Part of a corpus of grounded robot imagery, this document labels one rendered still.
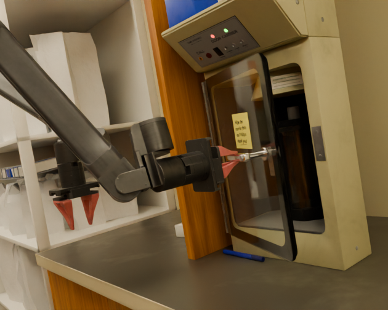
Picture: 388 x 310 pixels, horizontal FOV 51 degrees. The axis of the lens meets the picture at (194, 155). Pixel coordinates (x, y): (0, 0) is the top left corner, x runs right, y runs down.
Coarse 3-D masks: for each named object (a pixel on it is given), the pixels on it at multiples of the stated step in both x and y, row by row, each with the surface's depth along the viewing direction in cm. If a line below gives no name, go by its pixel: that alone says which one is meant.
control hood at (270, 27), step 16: (224, 0) 78; (240, 0) 76; (256, 0) 75; (272, 0) 73; (288, 0) 75; (192, 16) 87; (208, 16) 83; (224, 16) 81; (240, 16) 80; (256, 16) 78; (272, 16) 76; (288, 16) 75; (304, 16) 78; (176, 32) 92; (192, 32) 90; (256, 32) 81; (272, 32) 79; (288, 32) 78; (304, 32) 78; (176, 48) 97; (256, 48) 85; (272, 48) 85; (192, 64) 100; (224, 64) 95
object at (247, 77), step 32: (256, 64) 76; (224, 96) 92; (256, 96) 78; (224, 128) 95; (256, 128) 80; (224, 160) 98; (256, 160) 82; (224, 192) 102; (256, 192) 85; (256, 224) 88; (288, 224) 75; (288, 256) 77
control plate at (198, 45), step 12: (216, 24) 84; (228, 24) 83; (240, 24) 81; (192, 36) 91; (204, 36) 89; (216, 36) 87; (228, 36) 86; (240, 36) 84; (252, 36) 83; (192, 48) 94; (204, 48) 92; (228, 48) 89; (240, 48) 87; (252, 48) 86; (204, 60) 96; (216, 60) 94
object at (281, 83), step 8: (272, 72) 91; (280, 72) 90; (288, 72) 89; (296, 72) 89; (272, 80) 90; (280, 80) 89; (288, 80) 88; (296, 80) 88; (272, 88) 90; (280, 88) 89; (288, 88) 88; (296, 88) 88; (280, 96) 104
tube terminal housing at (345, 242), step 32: (320, 0) 82; (320, 32) 81; (288, 64) 84; (320, 64) 80; (320, 96) 80; (352, 128) 86; (352, 160) 85; (320, 192) 82; (352, 192) 85; (352, 224) 84; (320, 256) 85; (352, 256) 83
